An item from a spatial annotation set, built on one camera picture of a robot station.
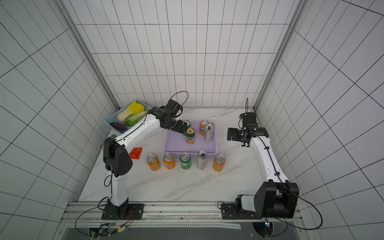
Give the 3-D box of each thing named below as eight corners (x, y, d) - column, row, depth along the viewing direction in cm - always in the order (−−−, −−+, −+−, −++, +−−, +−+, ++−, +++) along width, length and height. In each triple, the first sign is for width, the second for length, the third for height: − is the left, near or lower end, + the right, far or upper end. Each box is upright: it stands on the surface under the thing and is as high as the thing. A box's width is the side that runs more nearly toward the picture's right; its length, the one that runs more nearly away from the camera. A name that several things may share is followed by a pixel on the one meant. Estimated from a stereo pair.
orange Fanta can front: (165, 169, 89) (162, 162, 80) (166, 160, 93) (163, 152, 84) (175, 169, 89) (173, 162, 80) (175, 160, 93) (174, 152, 84)
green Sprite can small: (181, 169, 89) (179, 162, 80) (181, 160, 93) (180, 152, 84) (191, 169, 89) (190, 162, 80) (191, 160, 93) (191, 152, 84)
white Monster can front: (196, 170, 88) (197, 160, 78) (196, 161, 92) (197, 150, 81) (205, 170, 88) (207, 160, 78) (205, 161, 92) (206, 150, 81)
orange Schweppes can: (213, 171, 88) (215, 164, 80) (212, 162, 92) (214, 154, 83) (223, 171, 88) (226, 164, 80) (221, 162, 92) (224, 154, 83)
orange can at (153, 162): (149, 170, 88) (145, 163, 80) (151, 161, 92) (147, 153, 84) (159, 170, 88) (156, 163, 80) (161, 161, 92) (157, 153, 84)
